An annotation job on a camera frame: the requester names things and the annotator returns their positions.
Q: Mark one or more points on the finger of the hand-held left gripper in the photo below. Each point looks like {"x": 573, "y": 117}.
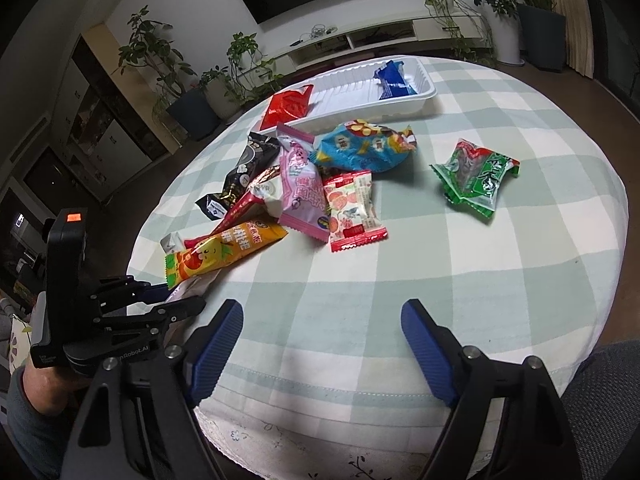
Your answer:
{"x": 135, "y": 287}
{"x": 175, "y": 310}

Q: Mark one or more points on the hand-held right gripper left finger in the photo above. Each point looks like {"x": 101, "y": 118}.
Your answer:
{"x": 215, "y": 347}

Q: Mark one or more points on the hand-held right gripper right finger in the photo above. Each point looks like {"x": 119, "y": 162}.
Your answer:
{"x": 425, "y": 350}

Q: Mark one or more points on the orange and yellow snack packet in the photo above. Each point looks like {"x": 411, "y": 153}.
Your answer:
{"x": 225, "y": 255}

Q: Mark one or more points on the white and maroon snack packet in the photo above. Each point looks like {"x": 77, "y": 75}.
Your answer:
{"x": 262, "y": 192}

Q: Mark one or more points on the red and white snack packet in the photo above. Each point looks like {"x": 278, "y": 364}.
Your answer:
{"x": 352, "y": 210}

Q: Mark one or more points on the black snack packet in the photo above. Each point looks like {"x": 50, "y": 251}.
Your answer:
{"x": 247, "y": 165}

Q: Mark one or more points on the pink snack packet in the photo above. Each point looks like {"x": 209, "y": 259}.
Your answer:
{"x": 300, "y": 195}

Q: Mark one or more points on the green snack packet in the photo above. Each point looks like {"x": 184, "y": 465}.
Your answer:
{"x": 475, "y": 177}

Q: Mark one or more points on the light blue cartoon snack bag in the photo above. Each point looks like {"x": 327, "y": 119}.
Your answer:
{"x": 360, "y": 152}

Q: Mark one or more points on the white plastic tray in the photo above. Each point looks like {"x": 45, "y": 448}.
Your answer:
{"x": 350, "y": 90}

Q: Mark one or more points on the person's left forearm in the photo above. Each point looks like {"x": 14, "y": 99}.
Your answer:
{"x": 30, "y": 420}

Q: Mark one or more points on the wooden display cabinet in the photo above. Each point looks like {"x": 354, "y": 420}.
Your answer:
{"x": 105, "y": 125}

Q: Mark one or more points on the leafy tree in dark pot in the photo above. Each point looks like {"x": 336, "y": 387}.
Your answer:
{"x": 192, "y": 112}

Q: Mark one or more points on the grey cloth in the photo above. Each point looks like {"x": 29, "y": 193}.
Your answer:
{"x": 605, "y": 410}

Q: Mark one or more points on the small plant in white pot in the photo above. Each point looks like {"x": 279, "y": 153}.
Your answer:
{"x": 222, "y": 97}

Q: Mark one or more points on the dark blue snack packet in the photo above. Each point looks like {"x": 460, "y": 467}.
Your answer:
{"x": 395, "y": 82}

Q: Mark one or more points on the white television cabinet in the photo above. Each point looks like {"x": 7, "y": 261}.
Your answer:
{"x": 390, "y": 35}

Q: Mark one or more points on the bushy plant in white pot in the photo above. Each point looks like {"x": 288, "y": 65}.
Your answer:
{"x": 507, "y": 35}

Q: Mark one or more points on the broad leaf plant dark pot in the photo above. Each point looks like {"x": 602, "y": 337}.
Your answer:
{"x": 542, "y": 35}

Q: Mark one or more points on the beige curtain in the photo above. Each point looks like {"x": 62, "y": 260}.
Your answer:
{"x": 575, "y": 20}

